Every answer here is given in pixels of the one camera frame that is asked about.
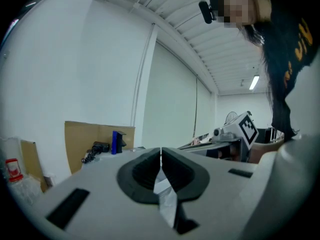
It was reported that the narrow brown cardboard box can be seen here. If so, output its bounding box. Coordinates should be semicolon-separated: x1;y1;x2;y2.
20;139;49;193

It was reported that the person's head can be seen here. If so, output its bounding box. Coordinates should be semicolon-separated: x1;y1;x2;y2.
209;0;273;29

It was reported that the blind pull cord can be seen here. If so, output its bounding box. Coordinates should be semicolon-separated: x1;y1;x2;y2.
192;76;199;138

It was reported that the ceiling tube light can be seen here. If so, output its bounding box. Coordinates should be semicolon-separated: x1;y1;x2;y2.
248;74;260;91

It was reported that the black angled bracket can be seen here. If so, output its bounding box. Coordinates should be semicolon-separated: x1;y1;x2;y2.
116;130;128;154

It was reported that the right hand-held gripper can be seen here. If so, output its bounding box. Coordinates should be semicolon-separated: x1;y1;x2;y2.
178;111;260;163

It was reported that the person in black shirt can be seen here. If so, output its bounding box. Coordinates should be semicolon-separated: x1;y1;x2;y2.
259;0;320;143

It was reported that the large crumpled plastic water bottle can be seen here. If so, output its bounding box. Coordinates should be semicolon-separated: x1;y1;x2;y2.
4;158;44;206

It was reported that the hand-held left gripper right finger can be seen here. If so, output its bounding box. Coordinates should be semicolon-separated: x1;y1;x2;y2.
161;147;258;235

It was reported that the person's right hand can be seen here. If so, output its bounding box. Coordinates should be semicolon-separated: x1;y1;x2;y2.
216;148;241;162

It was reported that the person's right forearm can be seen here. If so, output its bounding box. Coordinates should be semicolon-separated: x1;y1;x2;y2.
249;138;286;165

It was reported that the grey standing fan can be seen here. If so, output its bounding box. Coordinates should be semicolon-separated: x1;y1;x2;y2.
224;111;241;125

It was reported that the black head-worn camera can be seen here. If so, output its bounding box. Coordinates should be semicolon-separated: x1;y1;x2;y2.
198;0;217;25

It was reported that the large brown cardboard sheet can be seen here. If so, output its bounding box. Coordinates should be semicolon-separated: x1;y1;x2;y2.
64;120;136;175

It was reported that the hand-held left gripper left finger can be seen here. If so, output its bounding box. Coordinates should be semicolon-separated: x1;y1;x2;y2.
32;147;179;240

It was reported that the white roller blind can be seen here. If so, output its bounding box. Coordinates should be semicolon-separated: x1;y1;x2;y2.
141;41;216;149

